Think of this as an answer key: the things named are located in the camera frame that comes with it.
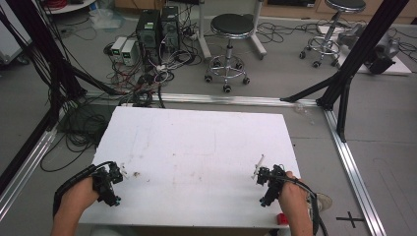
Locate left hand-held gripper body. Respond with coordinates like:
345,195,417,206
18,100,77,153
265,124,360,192
91,160,125,207

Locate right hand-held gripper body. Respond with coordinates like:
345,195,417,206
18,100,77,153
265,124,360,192
256,163,288,208

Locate person's right hand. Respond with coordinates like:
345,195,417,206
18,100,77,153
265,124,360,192
278,170,312,220

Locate person's left hand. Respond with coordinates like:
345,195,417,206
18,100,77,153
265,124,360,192
60,176,100,220

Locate person's white shoe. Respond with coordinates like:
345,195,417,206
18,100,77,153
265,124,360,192
307,192,333,213

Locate white power supply unit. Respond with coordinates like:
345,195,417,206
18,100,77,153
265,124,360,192
110,35,128,57
121,39,139,67

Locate white stand leg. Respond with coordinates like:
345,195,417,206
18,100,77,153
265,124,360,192
250,0,268,61
196,0,213,61

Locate black computer tower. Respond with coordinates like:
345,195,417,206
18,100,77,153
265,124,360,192
159,5,181,51
135,8,162,64

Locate black round stool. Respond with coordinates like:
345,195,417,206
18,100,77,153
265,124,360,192
203,13,261,94
298,0,367,69

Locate clear plastic bag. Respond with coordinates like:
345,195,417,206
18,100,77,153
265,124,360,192
89,7,126,31

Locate grey machine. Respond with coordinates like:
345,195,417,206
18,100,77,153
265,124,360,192
336,24,401,76

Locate white floor board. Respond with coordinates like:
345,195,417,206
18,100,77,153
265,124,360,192
317,25,413,77

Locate white round table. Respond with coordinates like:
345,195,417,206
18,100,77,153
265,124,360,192
41,0,97,15

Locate white cabinet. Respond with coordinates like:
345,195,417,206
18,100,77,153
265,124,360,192
0,0,33,66

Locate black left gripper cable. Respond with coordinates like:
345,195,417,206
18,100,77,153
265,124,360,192
52,160,116,219

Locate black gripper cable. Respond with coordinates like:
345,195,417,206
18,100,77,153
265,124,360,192
271,171,329,236
52,160,116,219

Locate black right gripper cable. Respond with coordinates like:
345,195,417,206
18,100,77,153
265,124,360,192
271,171,329,236

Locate black cable bundle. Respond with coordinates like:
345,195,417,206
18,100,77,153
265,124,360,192
39,103,111,174

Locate aluminium floor rail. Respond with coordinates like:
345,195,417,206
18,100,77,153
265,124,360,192
0,126,60,221
322,107,388,236
83,91,320,108

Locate tangle of cables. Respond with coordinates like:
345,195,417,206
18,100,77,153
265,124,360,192
102,30,203,110

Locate black floor cables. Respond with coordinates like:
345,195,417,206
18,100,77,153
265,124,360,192
255,18,332,45

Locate black frame post with braces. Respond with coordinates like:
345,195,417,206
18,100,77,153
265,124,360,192
279,0,411,144

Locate red cable coil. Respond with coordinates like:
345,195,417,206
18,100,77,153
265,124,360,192
44,0,68,10

